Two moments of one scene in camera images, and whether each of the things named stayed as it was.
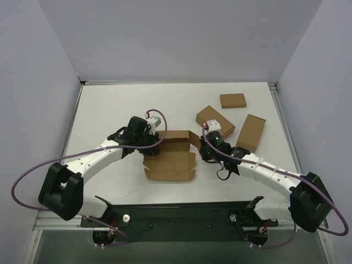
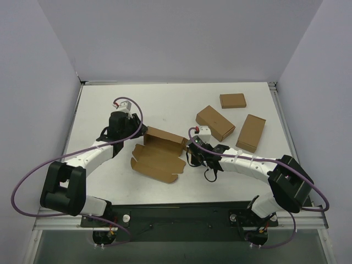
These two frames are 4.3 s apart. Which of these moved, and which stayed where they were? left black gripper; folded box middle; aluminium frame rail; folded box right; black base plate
Moved: left black gripper
Stayed: aluminium frame rail; black base plate; folded box middle; folded box right
